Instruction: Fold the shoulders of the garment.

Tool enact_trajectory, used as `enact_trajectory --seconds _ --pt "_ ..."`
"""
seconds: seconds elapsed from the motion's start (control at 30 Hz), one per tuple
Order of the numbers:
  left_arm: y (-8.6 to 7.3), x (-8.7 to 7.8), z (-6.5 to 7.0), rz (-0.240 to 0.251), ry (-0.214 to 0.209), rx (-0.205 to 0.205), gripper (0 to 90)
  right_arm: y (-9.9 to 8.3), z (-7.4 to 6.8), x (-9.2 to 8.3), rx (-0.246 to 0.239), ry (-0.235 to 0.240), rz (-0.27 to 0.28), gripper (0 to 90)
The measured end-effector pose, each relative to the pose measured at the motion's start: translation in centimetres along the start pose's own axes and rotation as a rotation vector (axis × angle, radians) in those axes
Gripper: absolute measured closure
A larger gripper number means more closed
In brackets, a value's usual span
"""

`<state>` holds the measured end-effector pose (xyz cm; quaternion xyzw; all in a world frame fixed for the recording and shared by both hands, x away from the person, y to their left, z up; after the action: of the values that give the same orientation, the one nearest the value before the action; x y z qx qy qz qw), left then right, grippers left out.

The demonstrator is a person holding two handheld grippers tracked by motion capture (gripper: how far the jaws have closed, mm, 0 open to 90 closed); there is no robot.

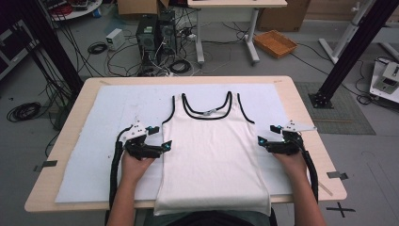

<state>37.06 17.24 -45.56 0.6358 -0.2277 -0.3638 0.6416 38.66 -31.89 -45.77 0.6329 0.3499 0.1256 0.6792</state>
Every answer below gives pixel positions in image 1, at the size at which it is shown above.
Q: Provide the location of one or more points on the large black computer tower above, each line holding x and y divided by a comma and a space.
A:
146, 40

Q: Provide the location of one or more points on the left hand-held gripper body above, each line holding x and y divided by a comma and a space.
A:
138, 141

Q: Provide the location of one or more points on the white device with panel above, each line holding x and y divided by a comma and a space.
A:
387, 80

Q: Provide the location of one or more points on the person's left hand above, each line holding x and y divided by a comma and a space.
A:
135, 169

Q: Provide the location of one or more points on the white desk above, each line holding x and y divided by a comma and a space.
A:
235, 3

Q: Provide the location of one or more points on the small black computer tower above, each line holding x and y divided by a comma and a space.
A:
167, 34

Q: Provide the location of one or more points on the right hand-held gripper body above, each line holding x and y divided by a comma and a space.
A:
288, 141

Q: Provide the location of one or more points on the black tape strip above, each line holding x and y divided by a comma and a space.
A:
47, 164
337, 175

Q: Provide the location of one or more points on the orange wicker basket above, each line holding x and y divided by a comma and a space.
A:
275, 43

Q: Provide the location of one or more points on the white metal stand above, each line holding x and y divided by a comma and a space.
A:
345, 34

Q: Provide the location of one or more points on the large cardboard box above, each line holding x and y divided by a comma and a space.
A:
282, 15

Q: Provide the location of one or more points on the white power supply box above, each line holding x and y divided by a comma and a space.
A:
114, 39

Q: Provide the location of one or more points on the small cardboard box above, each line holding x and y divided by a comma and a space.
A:
138, 6

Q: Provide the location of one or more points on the round white table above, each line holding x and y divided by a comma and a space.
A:
75, 9

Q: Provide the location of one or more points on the person's right hand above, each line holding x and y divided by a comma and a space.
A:
290, 166

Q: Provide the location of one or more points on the black aluminium post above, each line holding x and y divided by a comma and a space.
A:
50, 40
354, 47

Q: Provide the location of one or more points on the white tank top black trim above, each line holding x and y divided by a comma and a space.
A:
213, 157

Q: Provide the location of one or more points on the black tape cross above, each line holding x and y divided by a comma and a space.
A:
340, 209

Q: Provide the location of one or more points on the person's dark clothing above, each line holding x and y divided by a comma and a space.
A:
213, 219

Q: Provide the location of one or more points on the grey floor mat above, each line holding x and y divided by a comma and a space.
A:
342, 109

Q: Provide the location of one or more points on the dark equipment rack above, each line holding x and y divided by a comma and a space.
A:
12, 47

